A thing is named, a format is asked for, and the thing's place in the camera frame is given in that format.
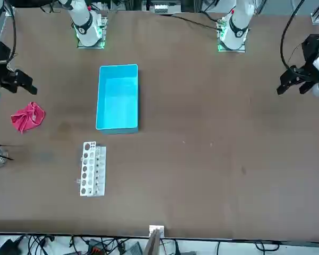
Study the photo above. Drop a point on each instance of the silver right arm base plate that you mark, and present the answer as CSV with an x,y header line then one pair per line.
x,y
101,43

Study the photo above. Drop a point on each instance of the black device red lights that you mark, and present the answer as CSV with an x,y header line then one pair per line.
x,y
95,250

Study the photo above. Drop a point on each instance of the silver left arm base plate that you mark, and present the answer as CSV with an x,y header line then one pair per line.
x,y
242,47

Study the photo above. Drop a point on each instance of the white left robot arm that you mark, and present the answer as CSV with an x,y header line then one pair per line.
x,y
235,29

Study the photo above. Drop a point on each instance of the black power adapter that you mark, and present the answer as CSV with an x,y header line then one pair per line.
x,y
8,247

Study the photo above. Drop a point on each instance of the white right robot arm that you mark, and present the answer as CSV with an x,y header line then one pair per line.
x,y
88,29

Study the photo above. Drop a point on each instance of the aluminium camera post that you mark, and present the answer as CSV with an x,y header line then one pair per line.
x,y
156,239

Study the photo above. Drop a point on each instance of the white test tube rack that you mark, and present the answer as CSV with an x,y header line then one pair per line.
x,y
89,170

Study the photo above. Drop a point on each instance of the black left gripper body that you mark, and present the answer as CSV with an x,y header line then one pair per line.
x,y
309,50

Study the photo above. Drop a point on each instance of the red cloth rag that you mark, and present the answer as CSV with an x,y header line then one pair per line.
x,y
26,119

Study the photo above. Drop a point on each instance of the blue plastic storage box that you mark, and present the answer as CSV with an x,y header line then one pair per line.
x,y
117,106

